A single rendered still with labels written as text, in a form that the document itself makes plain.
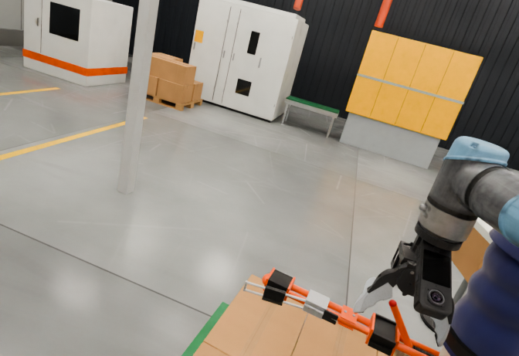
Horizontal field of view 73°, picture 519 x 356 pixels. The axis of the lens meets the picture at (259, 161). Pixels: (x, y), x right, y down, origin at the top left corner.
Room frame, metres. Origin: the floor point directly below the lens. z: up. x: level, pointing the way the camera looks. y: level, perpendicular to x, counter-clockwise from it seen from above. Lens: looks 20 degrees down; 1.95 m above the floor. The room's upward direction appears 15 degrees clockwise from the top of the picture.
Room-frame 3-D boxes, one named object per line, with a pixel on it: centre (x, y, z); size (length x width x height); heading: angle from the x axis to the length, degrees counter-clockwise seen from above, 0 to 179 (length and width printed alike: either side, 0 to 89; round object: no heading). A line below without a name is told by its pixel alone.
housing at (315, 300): (0.95, -0.30, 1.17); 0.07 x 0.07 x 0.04; 73
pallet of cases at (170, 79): (7.67, 2.32, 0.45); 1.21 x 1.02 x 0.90; 79
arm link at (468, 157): (0.52, -0.31, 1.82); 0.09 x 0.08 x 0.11; 15
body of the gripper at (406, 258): (0.53, -0.31, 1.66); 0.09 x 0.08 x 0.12; 169
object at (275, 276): (0.99, -0.17, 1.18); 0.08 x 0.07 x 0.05; 73
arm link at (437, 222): (0.52, -0.31, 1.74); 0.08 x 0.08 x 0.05
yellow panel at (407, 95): (8.19, -2.73, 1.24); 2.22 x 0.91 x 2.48; 79
